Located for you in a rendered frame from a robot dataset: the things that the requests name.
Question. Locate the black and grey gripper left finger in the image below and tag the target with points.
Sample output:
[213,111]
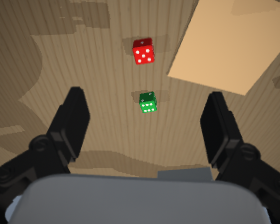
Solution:
[47,154]

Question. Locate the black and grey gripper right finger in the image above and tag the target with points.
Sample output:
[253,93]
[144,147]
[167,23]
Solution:
[237,162]

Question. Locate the green die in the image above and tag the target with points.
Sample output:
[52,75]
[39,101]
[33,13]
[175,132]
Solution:
[147,102]

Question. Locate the red die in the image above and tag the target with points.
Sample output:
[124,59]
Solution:
[143,51]

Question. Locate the tan square mat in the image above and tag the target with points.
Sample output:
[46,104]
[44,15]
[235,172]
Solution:
[228,44]

